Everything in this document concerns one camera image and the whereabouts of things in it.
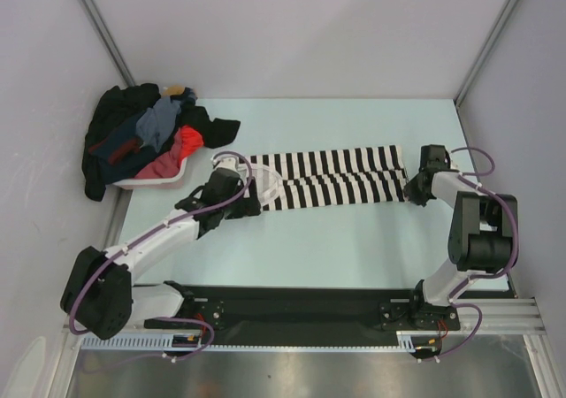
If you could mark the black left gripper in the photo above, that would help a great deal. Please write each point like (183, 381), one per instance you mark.
(247, 205)

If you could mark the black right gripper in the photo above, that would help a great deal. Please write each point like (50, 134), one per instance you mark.
(414, 196)

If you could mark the black white striped tank top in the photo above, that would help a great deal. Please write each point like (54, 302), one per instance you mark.
(312, 179)

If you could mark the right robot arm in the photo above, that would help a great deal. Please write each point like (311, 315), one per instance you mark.
(482, 240)

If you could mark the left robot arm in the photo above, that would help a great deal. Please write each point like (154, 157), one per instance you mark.
(101, 297)

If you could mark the pink plastic basket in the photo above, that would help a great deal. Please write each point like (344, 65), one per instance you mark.
(162, 183)

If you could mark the red garment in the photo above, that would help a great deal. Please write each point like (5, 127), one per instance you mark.
(191, 141)

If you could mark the pink garment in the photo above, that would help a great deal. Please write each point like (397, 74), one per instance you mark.
(165, 166)

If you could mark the grey blue garment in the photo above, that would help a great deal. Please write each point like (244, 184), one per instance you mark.
(156, 124)

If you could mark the tan garment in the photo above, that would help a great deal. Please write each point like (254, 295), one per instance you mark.
(175, 90)

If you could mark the navy maroon garment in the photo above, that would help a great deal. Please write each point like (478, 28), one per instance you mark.
(122, 154)

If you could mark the black garment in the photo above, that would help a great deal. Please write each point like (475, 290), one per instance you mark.
(118, 104)

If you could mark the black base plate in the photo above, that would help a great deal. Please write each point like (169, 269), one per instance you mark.
(313, 310)

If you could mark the aluminium frame rail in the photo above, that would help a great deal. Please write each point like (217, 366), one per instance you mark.
(501, 316)

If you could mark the white slotted cable duct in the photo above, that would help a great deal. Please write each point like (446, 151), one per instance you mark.
(250, 340)

